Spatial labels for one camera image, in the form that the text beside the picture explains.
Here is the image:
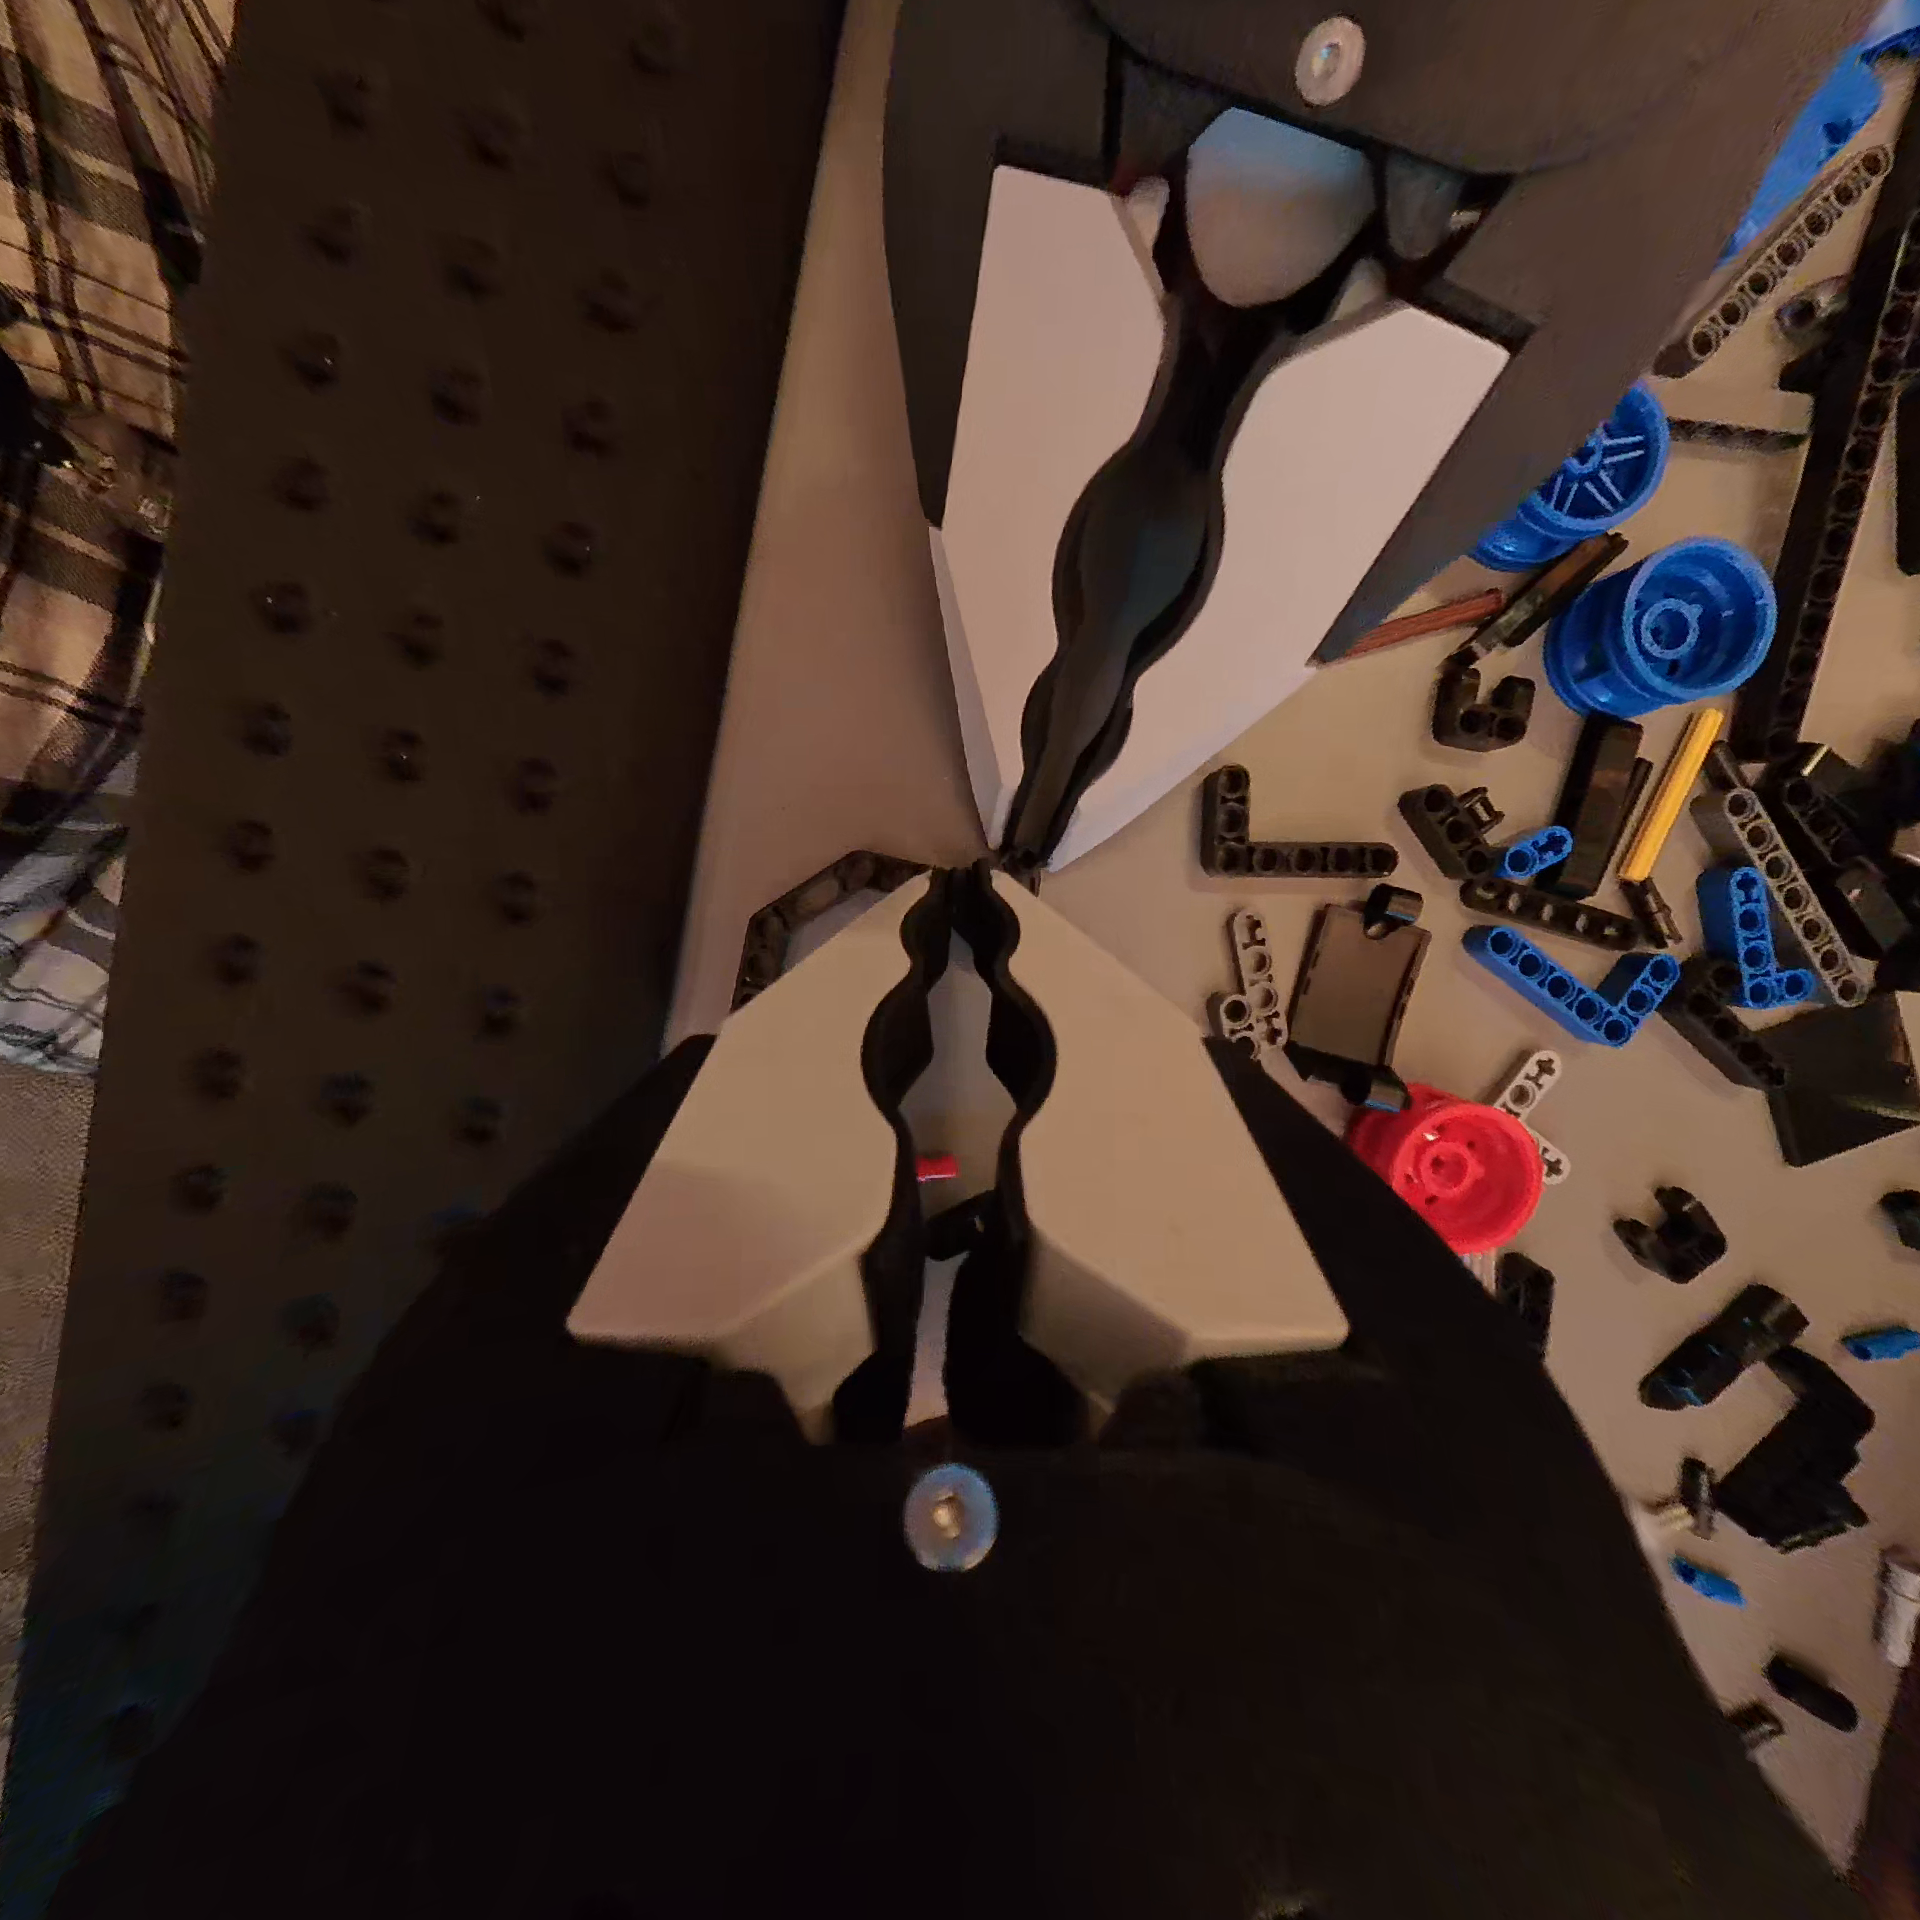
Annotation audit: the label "yellow axle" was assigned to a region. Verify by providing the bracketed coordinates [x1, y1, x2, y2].
[1618, 708, 1728, 883]

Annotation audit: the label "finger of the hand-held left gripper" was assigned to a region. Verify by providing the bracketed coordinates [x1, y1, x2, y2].
[929, 162, 1187, 859]
[1027, 296, 1513, 876]

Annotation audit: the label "blue wheel rim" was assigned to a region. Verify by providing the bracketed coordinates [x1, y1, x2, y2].
[1467, 383, 1670, 576]
[1546, 538, 1781, 718]

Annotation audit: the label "long grey beam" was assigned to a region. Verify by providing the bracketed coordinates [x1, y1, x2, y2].
[1691, 783, 1874, 1010]

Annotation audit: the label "black flat clip panel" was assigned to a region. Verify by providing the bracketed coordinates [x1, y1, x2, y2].
[1286, 883, 1434, 1116]

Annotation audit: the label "black studded base plate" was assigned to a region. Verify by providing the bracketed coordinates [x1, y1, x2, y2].
[0, 0, 849, 1920]

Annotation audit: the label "black bent frame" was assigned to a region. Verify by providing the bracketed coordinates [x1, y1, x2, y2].
[1710, 1346, 1882, 1556]

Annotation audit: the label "black angled long beam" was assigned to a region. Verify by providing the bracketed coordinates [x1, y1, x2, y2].
[732, 848, 940, 1023]

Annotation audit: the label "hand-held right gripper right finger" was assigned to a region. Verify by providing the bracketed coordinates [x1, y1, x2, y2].
[954, 866, 1353, 1445]

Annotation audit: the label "black clip piece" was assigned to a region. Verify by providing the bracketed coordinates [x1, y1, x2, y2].
[1612, 1184, 1731, 1286]

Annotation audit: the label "dark grey nine-hole beam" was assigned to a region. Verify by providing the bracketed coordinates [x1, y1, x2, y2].
[1654, 141, 1897, 376]

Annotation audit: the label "black rectangular brick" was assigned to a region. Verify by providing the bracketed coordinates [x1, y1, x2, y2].
[1553, 718, 1649, 898]

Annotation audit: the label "blue rectangular panel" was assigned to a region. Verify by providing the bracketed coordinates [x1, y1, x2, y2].
[1732, 37, 1914, 264]

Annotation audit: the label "blue bent short beam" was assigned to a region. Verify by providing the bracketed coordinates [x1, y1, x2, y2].
[1697, 863, 1825, 1010]

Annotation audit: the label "grey desk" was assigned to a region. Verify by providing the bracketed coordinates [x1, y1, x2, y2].
[667, 0, 1920, 1892]

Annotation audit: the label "black U-shaped connector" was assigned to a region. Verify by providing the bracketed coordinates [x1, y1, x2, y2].
[1430, 656, 1537, 750]

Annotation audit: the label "short black straight beam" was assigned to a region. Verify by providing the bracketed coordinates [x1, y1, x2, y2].
[1464, 877, 1642, 950]

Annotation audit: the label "black double connector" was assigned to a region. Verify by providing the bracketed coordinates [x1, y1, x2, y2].
[1400, 783, 1505, 883]

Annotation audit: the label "red wheel rim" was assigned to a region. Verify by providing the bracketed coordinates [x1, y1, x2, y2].
[1344, 1083, 1548, 1256]

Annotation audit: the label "scattered small pins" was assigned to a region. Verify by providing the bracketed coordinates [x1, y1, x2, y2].
[1635, 1319, 1920, 1748]

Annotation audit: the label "blue L-shaped beam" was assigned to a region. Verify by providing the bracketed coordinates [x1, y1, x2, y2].
[1464, 922, 1683, 1047]

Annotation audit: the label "black L-shaped beam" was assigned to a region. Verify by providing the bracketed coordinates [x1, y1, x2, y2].
[1198, 766, 1402, 883]

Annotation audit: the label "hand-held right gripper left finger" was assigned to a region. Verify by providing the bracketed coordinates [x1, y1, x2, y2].
[564, 866, 963, 1445]

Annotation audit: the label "black square panel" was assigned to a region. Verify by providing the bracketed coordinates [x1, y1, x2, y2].
[1755, 990, 1920, 1171]

